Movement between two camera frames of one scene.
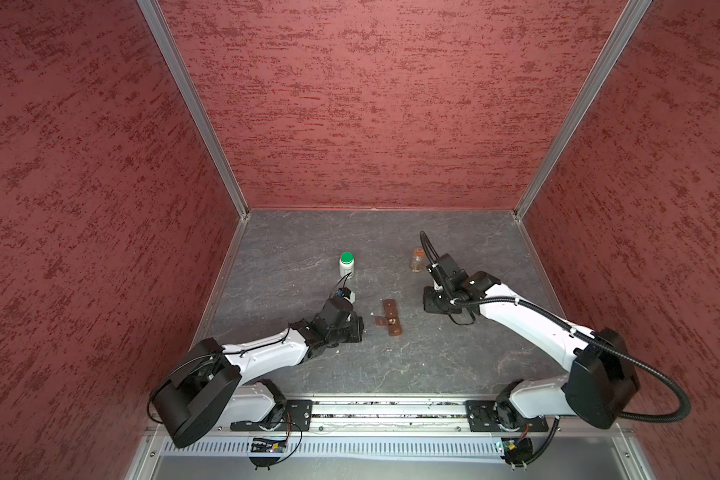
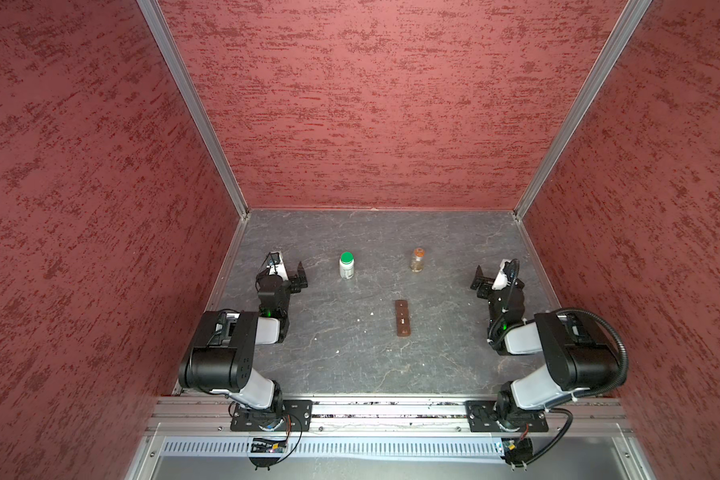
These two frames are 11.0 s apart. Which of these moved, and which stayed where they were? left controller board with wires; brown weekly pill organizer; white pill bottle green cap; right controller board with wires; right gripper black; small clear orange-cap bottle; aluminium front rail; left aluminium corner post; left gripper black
Moved: right gripper black; left gripper black; brown weekly pill organizer
Stayed: left aluminium corner post; aluminium front rail; small clear orange-cap bottle; right controller board with wires; left controller board with wires; white pill bottle green cap
